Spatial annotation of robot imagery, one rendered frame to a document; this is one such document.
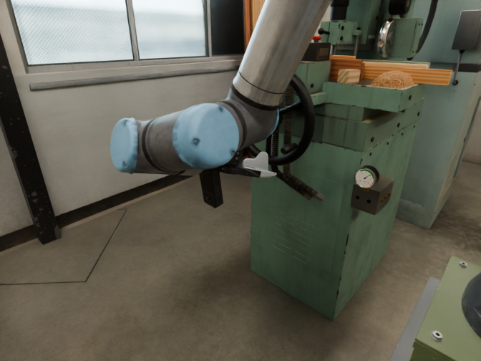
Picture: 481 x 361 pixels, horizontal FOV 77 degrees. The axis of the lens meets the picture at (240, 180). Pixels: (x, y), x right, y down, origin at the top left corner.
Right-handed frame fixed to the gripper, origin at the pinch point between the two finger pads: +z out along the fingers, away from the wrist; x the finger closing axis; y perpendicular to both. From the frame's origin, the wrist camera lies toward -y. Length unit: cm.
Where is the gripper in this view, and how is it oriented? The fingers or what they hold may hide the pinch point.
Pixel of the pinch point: (252, 168)
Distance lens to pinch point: 78.4
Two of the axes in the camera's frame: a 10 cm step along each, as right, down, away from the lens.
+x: -7.3, -2.9, 6.2
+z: 6.4, 0.2, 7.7
